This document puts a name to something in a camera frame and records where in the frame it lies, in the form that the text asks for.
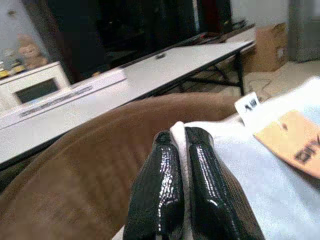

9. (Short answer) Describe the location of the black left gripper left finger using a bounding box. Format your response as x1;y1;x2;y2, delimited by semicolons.
123;130;186;240

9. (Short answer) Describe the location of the black television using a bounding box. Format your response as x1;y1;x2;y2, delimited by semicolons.
22;0;234;85

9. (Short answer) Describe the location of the long white printed box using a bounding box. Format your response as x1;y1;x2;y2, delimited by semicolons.
0;67;129;131

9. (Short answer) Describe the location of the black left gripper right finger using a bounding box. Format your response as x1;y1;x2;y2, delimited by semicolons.
184;126;266;240

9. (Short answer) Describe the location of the white cabinet with dark window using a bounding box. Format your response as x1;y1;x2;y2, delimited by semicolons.
0;61;72;111

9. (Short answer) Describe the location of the white pillow with orange tag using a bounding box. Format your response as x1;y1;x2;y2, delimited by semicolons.
113;76;320;240

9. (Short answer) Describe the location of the brown cardboard box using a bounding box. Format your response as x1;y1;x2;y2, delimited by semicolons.
246;22;289;74

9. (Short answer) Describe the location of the grey curtain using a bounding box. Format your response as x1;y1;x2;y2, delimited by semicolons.
287;0;320;64

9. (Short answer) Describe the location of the tan teddy bear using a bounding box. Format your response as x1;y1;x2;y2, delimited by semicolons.
17;33;49;70

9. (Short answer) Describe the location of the white black-legged table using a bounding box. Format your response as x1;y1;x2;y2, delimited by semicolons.
0;39;257;171

